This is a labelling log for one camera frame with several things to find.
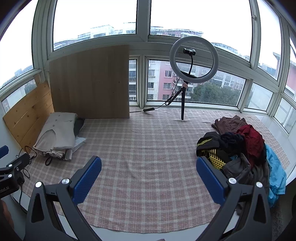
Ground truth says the brown garment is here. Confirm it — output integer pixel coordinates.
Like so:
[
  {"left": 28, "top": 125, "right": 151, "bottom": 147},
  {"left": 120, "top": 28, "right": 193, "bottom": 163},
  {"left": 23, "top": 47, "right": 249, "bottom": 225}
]
[{"left": 211, "top": 115, "right": 248, "bottom": 135}]

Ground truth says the light plywood board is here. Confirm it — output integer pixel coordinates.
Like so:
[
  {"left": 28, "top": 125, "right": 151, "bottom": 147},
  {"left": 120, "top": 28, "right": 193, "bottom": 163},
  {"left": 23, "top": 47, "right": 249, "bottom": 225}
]
[{"left": 49, "top": 44, "right": 130, "bottom": 119}]

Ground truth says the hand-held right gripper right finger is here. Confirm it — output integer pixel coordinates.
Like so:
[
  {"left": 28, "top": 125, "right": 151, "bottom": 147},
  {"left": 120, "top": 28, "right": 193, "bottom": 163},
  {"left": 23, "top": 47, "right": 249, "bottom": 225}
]
[{"left": 196, "top": 156, "right": 274, "bottom": 241}]

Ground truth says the blue garment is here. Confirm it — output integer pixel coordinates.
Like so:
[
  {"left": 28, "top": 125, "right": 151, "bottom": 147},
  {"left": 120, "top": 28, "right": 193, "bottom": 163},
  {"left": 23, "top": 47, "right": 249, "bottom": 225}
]
[{"left": 265, "top": 144, "right": 287, "bottom": 207}]

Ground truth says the white folded garment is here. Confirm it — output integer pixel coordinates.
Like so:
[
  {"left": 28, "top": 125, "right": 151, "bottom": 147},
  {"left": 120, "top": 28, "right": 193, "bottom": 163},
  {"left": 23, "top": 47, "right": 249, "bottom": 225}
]
[{"left": 65, "top": 136, "right": 87, "bottom": 161}]

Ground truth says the black phone holder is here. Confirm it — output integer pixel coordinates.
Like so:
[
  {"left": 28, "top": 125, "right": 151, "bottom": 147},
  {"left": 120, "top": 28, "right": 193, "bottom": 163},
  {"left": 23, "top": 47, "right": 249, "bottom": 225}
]
[{"left": 183, "top": 47, "right": 197, "bottom": 77}]

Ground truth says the red garment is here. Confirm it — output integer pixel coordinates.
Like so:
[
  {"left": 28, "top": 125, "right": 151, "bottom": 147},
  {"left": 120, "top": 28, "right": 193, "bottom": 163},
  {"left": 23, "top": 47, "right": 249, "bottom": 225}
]
[{"left": 236, "top": 124, "right": 265, "bottom": 166}]

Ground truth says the black ring light cable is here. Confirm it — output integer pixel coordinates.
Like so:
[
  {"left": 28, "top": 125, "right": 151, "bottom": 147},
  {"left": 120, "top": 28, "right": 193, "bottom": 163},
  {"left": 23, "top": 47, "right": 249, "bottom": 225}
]
[{"left": 129, "top": 77, "right": 183, "bottom": 114}]

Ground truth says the plaid blanket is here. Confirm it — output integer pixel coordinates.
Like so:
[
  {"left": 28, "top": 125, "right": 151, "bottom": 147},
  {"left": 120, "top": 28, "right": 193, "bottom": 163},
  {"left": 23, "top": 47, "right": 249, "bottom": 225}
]
[{"left": 22, "top": 108, "right": 290, "bottom": 233}]

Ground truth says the white ring light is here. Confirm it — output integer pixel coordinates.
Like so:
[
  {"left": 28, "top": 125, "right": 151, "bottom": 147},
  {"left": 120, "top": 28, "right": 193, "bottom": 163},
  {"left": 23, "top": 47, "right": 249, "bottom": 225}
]
[{"left": 169, "top": 37, "right": 219, "bottom": 84}]

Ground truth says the navy garment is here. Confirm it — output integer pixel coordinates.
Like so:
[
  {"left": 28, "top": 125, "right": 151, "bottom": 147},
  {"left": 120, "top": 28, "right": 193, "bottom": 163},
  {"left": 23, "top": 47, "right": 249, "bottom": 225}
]
[{"left": 220, "top": 133, "right": 246, "bottom": 158}]

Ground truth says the dark grey folded garment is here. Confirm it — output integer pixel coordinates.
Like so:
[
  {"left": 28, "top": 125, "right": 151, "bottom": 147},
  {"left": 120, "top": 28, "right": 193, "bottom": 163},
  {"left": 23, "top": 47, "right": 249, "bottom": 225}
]
[{"left": 73, "top": 118, "right": 85, "bottom": 138}]

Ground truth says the black and yellow garment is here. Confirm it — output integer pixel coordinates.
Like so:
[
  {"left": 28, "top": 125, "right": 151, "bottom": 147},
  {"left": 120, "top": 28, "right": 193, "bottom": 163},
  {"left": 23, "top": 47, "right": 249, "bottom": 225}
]
[{"left": 196, "top": 132, "right": 232, "bottom": 171}]

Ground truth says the beige folded garment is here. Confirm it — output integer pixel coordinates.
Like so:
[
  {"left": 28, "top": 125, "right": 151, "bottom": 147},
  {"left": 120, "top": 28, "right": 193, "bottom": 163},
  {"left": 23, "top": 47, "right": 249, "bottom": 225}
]
[{"left": 33, "top": 112, "right": 78, "bottom": 160}]

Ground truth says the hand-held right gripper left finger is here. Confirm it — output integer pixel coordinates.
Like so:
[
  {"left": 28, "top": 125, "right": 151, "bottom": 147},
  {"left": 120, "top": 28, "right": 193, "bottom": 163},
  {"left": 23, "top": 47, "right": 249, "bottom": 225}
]
[{"left": 24, "top": 156, "right": 102, "bottom": 241}]

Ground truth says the orange pine wood board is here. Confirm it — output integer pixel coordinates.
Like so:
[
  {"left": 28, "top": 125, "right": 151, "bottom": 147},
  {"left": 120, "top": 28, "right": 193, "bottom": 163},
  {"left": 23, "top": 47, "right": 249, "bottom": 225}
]
[{"left": 3, "top": 81, "right": 55, "bottom": 149}]

